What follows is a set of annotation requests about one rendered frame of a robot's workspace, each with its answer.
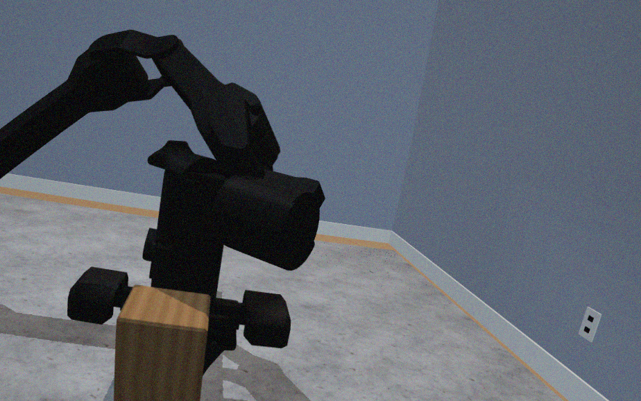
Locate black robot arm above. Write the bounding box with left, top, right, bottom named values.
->
left=0, top=30, right=325, bottom=271

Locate brown wooden post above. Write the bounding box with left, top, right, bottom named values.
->
left=114, top=285, right=211, bottom=401

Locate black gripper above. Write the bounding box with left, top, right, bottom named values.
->
left=67, top=227, right=291, bottom=375

